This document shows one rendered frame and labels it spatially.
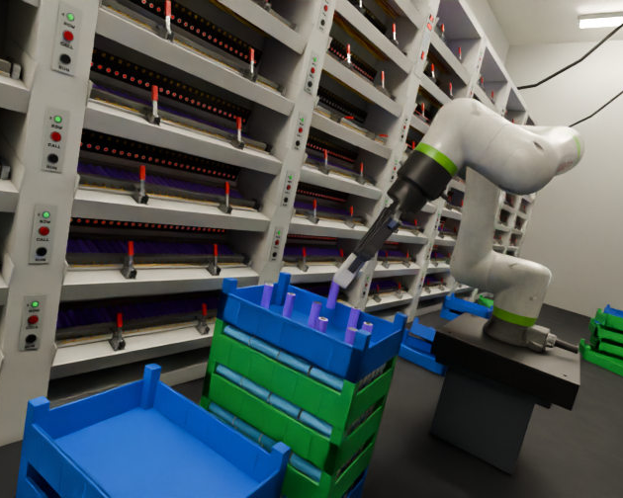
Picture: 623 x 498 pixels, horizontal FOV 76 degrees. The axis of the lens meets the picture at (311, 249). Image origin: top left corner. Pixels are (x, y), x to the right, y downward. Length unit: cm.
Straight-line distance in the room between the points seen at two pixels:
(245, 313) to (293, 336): 11
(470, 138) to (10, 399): 106
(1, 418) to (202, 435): 52
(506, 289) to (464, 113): 70
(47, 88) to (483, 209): 111
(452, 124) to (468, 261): 65
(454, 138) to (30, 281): 88
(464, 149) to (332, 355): 43
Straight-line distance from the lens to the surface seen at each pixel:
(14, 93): 95
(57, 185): 97
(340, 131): 157
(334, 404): 68
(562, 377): 123
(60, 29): 97
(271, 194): 134
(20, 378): 109
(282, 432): 75
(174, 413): 76
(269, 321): 71
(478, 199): 128
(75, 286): 104
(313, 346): 67
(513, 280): 135
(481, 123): 79
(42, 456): 68
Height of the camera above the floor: 67
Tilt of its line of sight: 8 degrees down
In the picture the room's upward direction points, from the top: 12 degrees clockwise
